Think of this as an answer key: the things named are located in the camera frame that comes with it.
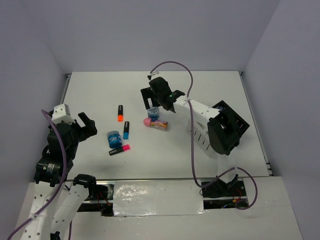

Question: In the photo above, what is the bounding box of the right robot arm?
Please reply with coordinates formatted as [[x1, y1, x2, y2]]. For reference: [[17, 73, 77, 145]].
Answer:
[[140, 75, 250, 196]]

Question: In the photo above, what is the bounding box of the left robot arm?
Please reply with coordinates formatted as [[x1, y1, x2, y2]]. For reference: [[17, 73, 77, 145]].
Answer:
[[21, 110, 98, 240]]

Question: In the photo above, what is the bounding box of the pink-capped pen tube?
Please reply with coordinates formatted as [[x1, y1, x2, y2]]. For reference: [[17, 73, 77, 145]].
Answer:
[[143, 118, 168, 131]]

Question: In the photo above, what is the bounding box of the orange highlighter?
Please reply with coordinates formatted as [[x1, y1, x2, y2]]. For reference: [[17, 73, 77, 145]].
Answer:
[[117, 105, 124, 122]]

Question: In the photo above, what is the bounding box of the blue highlighter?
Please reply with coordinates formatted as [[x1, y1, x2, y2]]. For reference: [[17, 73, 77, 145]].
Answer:
[[123, 121, 130, 140]]

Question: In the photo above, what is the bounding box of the pink highlighter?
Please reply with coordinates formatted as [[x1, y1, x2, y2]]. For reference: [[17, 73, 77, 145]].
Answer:
[[108, 144, 131, 156]]

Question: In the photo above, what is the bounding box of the white compartment organizer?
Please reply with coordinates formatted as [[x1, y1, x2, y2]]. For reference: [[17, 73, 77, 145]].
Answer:
[[193, 121, 218, 159]]

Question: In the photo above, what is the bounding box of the black tray container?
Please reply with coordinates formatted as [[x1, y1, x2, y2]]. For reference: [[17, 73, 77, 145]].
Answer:
[[212, 100, 251, 148]]

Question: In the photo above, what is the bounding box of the silver taped panel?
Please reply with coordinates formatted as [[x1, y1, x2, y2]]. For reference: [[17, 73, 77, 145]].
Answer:
[[113, 180, 205, 217]]

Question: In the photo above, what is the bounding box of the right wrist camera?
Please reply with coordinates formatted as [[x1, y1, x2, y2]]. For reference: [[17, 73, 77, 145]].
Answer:
[[147, 70, 159, 81]]

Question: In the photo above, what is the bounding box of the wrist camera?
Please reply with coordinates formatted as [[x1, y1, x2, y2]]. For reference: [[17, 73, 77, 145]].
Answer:
[[147, 70, 159, 81], [51, 103, 75, 125]]

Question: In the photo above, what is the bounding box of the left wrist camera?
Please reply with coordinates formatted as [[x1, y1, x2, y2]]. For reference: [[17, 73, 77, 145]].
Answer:
[[51, 103, 75, 125]]

